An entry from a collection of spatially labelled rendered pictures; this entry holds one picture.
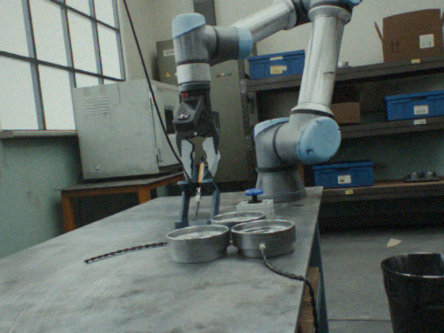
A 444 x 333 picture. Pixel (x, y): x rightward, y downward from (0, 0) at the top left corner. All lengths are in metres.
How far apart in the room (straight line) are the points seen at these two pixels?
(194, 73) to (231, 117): 3.63
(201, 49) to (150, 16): 4.25
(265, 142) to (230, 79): 3.41
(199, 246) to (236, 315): 0.23
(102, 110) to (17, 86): 0.52
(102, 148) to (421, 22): 2.78
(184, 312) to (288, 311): 0.12
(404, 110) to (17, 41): 3.03
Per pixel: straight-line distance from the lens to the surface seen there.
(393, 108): 4.33
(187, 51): 1.06
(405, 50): 4.37
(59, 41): 3.72
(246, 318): 0.52
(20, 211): 2.97
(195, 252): 0.74
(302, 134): 1.19
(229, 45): 1.11
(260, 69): 4.38
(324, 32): 1.31
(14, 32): 3.32
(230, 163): 4.68
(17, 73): 3.25
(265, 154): 1.32
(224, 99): 4.69
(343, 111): 4.26
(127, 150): 3.15
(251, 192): 1.01
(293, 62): 4.37
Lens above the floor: 0.99
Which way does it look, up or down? 3 degrees down
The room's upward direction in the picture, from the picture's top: 6 degrees counter-clockwise
